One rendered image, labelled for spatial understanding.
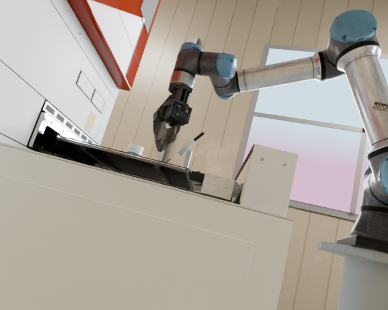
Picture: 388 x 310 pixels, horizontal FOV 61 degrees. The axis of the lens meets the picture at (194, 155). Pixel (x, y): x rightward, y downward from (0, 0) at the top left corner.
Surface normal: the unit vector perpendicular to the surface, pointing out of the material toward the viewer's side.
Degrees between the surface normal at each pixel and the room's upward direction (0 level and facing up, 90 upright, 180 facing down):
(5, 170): 90
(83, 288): 90
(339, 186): 90
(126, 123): 90
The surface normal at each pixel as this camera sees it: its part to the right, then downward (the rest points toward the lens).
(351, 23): -0.27, -0.41
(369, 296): -0.52, -0.33
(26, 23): 0.97, 0.24
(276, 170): -0.03, -0.24
